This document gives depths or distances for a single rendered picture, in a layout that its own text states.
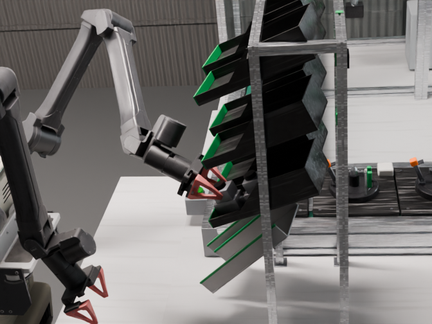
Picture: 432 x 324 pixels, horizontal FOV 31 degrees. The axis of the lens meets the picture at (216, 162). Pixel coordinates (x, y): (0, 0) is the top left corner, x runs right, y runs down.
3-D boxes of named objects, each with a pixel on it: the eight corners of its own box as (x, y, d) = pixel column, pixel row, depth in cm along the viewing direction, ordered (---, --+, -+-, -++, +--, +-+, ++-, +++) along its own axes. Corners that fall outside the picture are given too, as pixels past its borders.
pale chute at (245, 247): (213, 294, 191) (199, 283, 191) (227, 261, 202) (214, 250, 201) (288, 237, 176) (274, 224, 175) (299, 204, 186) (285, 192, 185)
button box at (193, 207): (186, 215, 237) (184, 198, 234) (195, 179, 255) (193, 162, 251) (209, 215, 236) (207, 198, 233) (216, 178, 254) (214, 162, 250)
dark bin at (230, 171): (219, 193, 194) (204, 169, 191) (233, 165, 204) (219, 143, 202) (319, 159, 180) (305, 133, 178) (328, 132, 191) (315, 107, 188)
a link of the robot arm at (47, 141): (30, 139, 223) (15, 134, 219) (53, 120, 219) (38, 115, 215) (35, 166, 219) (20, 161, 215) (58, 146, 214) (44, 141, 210)
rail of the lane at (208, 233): (204, 256, 225) (200, 225, 220) (231, 113, 301) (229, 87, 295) (223, 256, 224) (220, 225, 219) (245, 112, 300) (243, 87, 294)
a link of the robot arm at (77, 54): (112, 10, 217) (85, -5, 210) (139, 26, 208) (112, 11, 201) (39, 149, 223) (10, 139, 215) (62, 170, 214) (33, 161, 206)
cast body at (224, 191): (218, 215, 184) (204, 192, 182) (225, 204, 188) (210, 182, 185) (247, 207, 180) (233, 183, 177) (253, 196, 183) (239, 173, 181)
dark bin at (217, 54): (206, 76, 177) (190, 49, 175) (222, 53, 188) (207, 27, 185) (315, 29, 164) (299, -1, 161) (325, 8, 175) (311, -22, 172)
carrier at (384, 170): (312, 220, 220) (311, 182, 214) (312, 174, 241) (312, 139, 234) (400, 218, 217) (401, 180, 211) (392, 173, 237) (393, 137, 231)
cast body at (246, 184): (249, 206, 180) (234, 182, 178) (253, 196, 184) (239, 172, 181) (280, 196, 176) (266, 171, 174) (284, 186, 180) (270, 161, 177)
